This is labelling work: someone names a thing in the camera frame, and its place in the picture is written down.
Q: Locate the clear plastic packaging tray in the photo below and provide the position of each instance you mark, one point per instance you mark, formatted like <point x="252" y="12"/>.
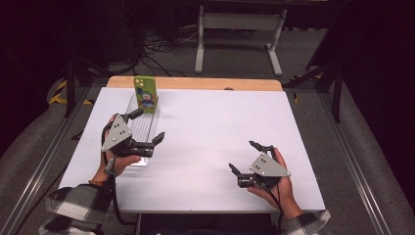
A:
<point x="146" y="125"/>

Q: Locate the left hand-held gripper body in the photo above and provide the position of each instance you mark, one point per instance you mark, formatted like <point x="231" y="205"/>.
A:
<point x="116" y="133"/>

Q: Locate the grey metal stand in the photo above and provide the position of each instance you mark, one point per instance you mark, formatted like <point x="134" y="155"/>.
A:
<point x="241" y="21"/>

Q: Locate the green cartoon phone case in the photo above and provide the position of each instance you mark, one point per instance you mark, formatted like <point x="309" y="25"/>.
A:
<point x="146" y="94"/>

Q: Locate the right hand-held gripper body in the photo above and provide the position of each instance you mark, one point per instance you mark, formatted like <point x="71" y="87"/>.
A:
<point x="267" y="168"/>

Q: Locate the person's left hand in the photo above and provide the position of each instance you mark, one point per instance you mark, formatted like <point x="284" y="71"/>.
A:
<point x="119" y="164"/>

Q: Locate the wooden table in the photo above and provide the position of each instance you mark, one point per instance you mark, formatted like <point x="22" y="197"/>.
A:
<point x="195" y="83"/>

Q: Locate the black stand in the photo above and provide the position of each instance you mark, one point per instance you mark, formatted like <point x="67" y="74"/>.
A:
<point x="70" y="84"/>
<point x="337" y="91"/>

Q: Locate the aluminium floor rail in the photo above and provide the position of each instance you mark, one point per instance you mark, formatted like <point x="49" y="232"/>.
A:
<point x="36" y="178"/>
<point x="355" y="169"/>

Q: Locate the person's right hand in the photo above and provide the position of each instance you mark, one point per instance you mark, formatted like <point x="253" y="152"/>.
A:
<point x="287" y="196"/>

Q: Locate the yellow black floor tape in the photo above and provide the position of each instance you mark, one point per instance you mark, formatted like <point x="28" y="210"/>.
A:
<point x="58" y="96"/>

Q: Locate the white table board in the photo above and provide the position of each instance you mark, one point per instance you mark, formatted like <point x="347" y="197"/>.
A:
<point x="202" y="147"/>

